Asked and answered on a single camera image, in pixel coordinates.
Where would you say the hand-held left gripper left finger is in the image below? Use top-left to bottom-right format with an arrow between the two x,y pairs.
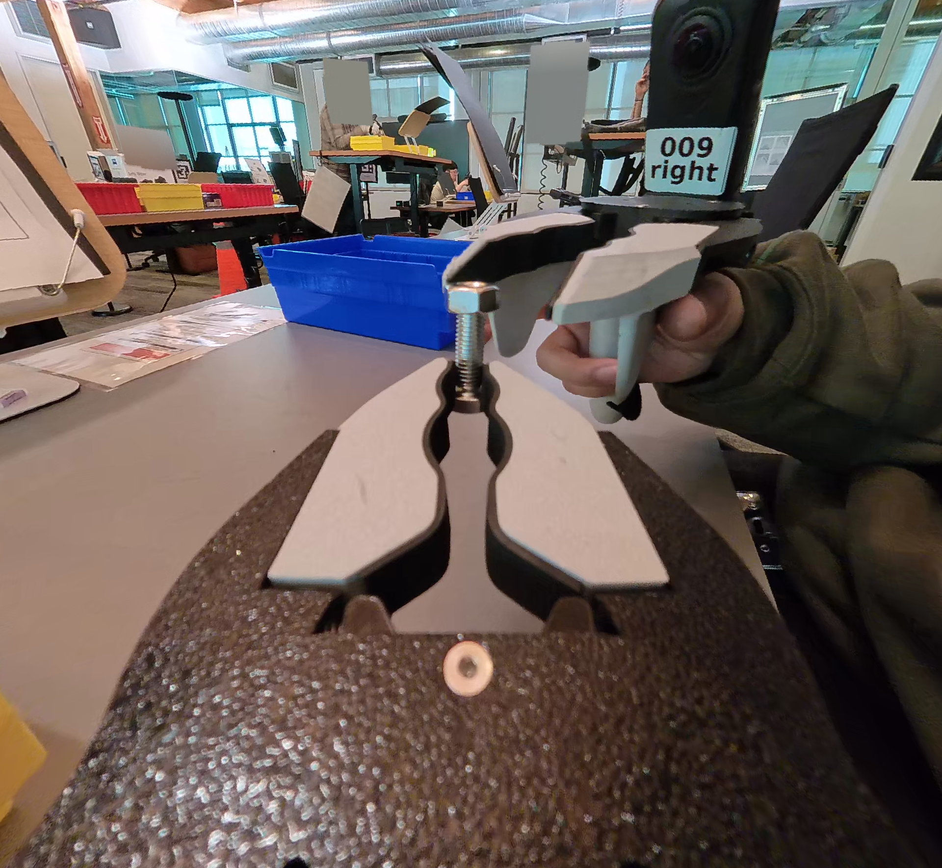
266,359 -> 453,615

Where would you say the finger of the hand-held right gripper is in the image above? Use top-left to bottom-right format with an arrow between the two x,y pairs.
550,223 -> 721,326
442,213 -> 613,359

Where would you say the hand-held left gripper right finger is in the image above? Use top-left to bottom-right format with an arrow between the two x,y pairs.
486,360 -> 671,619

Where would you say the steel bolt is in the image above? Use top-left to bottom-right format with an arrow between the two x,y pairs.
452,312 -> 493,414

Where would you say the person's right forearm green sleeve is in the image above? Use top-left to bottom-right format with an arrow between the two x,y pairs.
655,230 -> 942,475

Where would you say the wooden standing desk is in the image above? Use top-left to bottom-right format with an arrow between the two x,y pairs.
309,147 -> 453,236

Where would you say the grey desk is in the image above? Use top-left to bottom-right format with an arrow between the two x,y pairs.
0,284 -> 780,847

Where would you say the person's right hand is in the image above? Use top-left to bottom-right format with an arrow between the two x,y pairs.
537,268 -> 746,398

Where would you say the long black tilted board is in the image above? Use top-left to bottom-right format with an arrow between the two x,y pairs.
423,44 -> 521,196

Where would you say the black panel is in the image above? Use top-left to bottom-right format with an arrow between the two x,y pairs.
752,84 -> 900,251

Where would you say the tan tilted board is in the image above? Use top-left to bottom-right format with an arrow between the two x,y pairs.
397,97 -> 450,141

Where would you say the blue plastic bin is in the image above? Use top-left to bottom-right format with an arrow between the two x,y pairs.
258,234 -> 479,350

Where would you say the grey hanging panel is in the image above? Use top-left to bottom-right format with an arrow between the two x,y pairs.
302,168 -> 353,232

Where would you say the orange traffic cone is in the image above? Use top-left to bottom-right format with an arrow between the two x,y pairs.
215,241 -> 250,295

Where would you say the laminated instruction sheet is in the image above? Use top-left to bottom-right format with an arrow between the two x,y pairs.
15,300 -> 288,391

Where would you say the red plastic bin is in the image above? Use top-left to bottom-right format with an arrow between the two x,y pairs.
200,184 -> 275,208
76,181 -> 144,216

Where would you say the person's green jacket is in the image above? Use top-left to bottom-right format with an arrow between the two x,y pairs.
773,441 -> 942,806

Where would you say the wooden background table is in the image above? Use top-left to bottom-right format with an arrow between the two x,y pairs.
96,202 -> 299,273

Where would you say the wooden board stand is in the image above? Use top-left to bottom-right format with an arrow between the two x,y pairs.
0,70 -> 128,328

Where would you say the white rounded board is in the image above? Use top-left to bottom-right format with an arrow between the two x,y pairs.
0,362 -> 80,424

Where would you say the large yellow plastic bin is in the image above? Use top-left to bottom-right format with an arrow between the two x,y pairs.
0,691 -> 47,821

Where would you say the framed wall poster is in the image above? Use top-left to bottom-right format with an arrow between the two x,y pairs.
743,84 -> 847,192

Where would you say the silver air duct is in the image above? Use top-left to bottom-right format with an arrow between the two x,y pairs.
177,0 -> 663,67

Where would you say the white cord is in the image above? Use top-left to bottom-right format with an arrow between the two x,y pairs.
40,209 -> 88,295

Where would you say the black wall speaker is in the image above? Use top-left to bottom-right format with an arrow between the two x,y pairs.
68,6 -> 120,49

